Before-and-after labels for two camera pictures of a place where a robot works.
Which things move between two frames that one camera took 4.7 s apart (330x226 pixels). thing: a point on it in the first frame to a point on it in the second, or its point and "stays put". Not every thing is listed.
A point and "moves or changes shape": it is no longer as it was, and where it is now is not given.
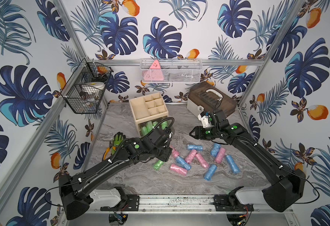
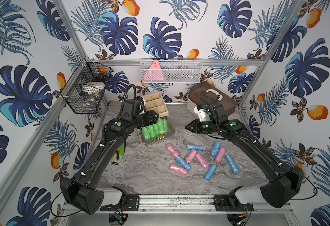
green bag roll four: (164, 125) stays put
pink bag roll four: (178, 169) stays put
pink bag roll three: (202, 161) stays put
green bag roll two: (156, 165) moves or changes shape
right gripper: (198, 131) to (195, 126)
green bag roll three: (144, 131) stays put
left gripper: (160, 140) to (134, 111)
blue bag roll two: (210, 173) stays put
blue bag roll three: (196, 147) stays put
